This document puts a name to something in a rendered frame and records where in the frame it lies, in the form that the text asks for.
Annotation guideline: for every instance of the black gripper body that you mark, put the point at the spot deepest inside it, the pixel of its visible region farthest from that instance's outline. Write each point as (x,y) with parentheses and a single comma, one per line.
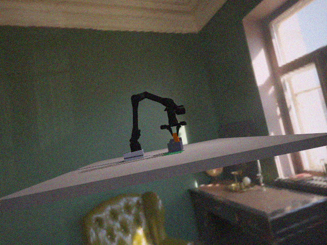
(172,122)

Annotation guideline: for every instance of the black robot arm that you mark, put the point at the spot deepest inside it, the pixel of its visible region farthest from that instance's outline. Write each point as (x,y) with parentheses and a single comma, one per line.
(171,109)

